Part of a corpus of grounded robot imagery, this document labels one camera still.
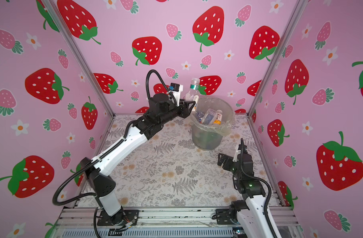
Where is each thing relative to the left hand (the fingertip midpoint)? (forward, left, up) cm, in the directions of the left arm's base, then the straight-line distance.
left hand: (192, 100), depth 68 cm
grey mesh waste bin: (-1, -9, -31) cm, 32 cm away
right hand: (-14, -19, -26) cm, 35 cm away
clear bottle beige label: (+6, -16, -19) cm, 26 cm away
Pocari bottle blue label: (+5, -5, -19) cm, 21 cm away
